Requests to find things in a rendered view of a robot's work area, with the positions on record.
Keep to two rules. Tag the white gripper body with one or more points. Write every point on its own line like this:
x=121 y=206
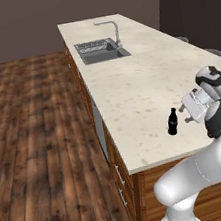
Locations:
x=194 y=106

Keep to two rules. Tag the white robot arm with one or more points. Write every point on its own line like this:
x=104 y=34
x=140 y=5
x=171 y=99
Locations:
x=206 y=168

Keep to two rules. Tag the black bottled drink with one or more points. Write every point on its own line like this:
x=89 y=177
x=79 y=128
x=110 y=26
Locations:
x=172 y=124

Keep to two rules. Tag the brown wooden island cabinet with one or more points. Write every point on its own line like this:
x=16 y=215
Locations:
x=125 y=177

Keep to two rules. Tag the grey round stool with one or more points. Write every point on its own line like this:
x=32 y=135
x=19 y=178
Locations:
x=215 y=51
x=183 y=39

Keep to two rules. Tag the grey dishwasher front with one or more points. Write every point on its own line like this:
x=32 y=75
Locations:
x=99 y=127

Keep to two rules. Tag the grey steel sink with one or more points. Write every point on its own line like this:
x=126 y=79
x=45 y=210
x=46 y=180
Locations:
x=101 y=51

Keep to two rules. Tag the grey steel tap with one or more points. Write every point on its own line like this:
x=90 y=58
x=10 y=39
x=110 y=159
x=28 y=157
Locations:
x=116 y=34

